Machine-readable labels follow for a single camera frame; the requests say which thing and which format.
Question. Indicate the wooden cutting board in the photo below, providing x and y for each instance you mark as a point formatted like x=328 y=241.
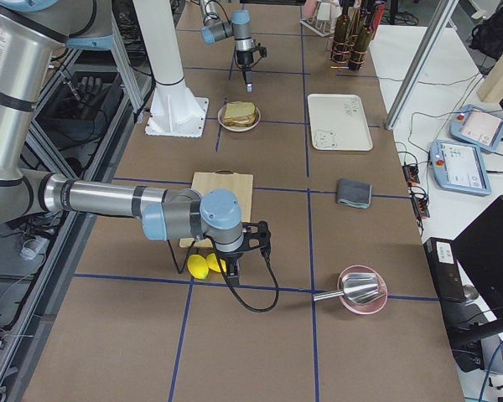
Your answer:
x=226 y=197

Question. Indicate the black computer box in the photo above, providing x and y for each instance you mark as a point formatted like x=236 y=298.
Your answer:
x=444 y=270

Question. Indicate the dark wine bottle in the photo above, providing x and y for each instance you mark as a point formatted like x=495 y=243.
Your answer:
x=344 y=25
x=366 y=27

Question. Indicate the metal scoop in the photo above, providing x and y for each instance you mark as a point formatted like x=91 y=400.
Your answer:
x=359 y=288

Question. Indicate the white bear tray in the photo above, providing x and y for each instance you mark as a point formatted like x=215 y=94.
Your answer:
x=338 y=123

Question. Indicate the copper wire bottle rack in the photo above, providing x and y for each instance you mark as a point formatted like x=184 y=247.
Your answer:
x=349 y=53

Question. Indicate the black monitor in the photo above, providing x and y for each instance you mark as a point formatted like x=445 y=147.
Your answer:
x=479 y=250

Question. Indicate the toast with fried egg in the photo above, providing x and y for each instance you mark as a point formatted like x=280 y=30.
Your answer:
x=244 y=122

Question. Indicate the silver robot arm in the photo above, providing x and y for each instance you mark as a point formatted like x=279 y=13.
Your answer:
x=30 y=31
x=218 y=25

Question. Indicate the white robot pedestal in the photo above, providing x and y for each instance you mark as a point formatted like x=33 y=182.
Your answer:
x=175 y=111

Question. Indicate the grey folded cloth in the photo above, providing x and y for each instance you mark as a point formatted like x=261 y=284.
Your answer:
x=353 y=193

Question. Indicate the white bowl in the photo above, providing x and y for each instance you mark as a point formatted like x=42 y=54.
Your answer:
x=220 y=115

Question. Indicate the dark wine bottle back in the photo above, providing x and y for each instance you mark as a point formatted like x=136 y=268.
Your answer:
x=344 y=25

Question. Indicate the whole yellow lemon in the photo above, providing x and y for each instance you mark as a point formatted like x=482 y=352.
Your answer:
x=197 y=266

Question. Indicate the far teach pendant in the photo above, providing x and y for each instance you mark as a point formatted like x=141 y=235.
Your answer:
x=477 y=126

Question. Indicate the pink bowl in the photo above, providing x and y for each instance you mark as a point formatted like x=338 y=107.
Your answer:
x=372 y=307

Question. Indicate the teach pendant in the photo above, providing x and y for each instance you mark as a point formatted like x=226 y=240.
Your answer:
x=459 y=167
x=477 y=126

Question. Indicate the near teach pendant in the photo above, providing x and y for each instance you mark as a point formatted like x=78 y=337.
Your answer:
x=459 y=167

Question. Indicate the dark wine bottle front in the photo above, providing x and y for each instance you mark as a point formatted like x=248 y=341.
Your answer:
x=366 y=27

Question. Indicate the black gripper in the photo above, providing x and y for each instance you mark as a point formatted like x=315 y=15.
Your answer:
x=230 y=257
x=244 y=59

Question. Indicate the aluminium frame post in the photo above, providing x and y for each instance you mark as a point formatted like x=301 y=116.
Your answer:
x=433 y=32

